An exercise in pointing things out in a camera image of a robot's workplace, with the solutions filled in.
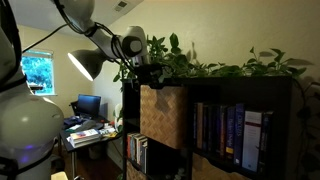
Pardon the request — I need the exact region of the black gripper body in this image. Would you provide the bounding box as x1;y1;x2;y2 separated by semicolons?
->
134;63;165;84

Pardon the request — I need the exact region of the woven bamboo basket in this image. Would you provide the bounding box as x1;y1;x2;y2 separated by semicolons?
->
139;84;189;150
191;152;251;180
125;160;148;180

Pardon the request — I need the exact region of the tan brown book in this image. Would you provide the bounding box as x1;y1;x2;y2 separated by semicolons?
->
194;102;204;150

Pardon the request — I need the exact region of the orange book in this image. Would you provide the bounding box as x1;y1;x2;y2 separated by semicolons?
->
126;132;132;159

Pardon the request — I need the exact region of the colourful cover book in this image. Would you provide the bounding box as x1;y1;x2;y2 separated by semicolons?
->
69;128;100;141

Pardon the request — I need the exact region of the white thick book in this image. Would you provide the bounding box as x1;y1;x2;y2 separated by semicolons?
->
69;134;102;148

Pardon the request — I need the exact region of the dark red book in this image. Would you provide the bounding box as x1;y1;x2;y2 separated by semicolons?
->
219;105;229;158

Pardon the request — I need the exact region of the blue book yellow label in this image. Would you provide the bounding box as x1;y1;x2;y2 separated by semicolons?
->
225;105;237;160

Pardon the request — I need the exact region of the white book maroon band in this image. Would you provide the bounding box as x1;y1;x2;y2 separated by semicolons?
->
241;110;264;173

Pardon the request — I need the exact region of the dark navy book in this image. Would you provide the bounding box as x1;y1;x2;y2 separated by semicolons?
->
259;111;274;174

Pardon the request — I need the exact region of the green pothos plant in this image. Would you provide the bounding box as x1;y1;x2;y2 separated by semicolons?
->
112;32;320;180

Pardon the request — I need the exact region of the grey desk lamp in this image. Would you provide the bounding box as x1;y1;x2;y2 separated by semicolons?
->
67;48;126;82

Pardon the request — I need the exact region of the black laptop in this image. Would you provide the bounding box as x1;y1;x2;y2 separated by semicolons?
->
77;94;102;120

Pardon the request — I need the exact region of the colourful paper stack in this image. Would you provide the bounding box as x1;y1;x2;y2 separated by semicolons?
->
99;123;119;139

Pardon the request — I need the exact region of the ceiling air vent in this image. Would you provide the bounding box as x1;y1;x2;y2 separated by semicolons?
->
112;0;130;13

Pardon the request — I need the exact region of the grey flat device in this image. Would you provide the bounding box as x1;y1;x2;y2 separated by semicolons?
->
75;119;105;134

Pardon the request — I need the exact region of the black chair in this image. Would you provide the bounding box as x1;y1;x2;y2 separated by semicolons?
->
69;100;80;117

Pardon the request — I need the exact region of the black cube bookshelf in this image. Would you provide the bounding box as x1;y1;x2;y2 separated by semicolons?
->
121;75;294;180

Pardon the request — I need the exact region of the blue cloth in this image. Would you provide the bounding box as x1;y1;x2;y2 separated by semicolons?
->
63;115;88;130

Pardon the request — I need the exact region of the dark desk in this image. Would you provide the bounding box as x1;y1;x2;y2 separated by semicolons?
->
59;116;123;180

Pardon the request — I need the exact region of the blue circuits textbook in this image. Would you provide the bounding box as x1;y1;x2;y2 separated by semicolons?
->
233;103;246;167

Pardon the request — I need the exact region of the bright window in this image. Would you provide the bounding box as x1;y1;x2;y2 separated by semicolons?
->
21;49;55;97

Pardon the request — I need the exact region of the pale yellow box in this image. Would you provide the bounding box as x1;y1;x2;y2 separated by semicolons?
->
50;170;69;180

